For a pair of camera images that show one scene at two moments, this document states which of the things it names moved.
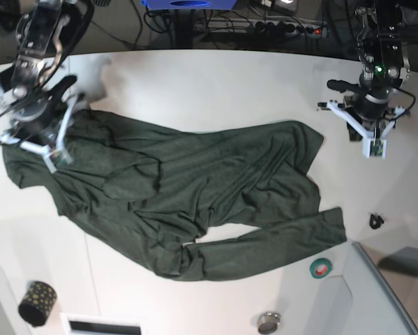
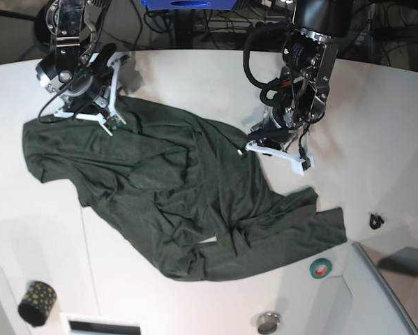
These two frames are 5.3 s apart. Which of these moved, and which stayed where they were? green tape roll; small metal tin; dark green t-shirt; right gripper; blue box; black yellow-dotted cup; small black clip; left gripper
Moved: left gripper; right gripper; dark green t-shirt
Stayed: black yellow-dotted cup; small metal tin; blue box; green tape roll; small black clip
